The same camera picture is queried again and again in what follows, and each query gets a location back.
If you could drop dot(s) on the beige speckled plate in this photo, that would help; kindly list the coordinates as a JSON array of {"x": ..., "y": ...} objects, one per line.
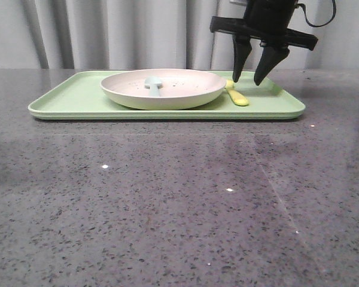
[{"x": 180, "y": 88}]

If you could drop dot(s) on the light green plastic tray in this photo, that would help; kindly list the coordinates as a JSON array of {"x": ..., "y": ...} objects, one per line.
[{"x": 80, "y": 97}]

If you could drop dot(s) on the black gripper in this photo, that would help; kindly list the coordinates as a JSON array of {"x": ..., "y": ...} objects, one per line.
[{"x": 266, "y": 21}]

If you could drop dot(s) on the light blue plastic spoon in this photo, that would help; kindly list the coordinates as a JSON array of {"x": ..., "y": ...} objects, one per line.
[{"x": 153, "y": 83}]

